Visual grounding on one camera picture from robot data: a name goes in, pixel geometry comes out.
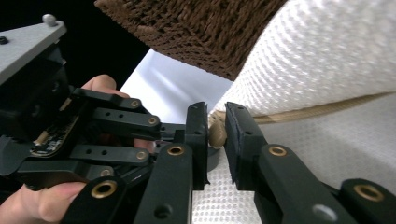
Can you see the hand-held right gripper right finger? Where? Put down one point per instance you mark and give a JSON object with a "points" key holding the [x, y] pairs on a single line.
{"points": [[243, 146]]}

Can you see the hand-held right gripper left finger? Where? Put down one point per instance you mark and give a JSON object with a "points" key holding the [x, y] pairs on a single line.
{"points": [[197, 140]]}

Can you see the brown woven basket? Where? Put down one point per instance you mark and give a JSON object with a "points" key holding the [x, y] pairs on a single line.
{"points": [[193, 34]]}

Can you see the cream mesh laundry bag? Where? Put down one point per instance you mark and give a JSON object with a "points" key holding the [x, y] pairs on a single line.
{"points": [[311, 62]]}

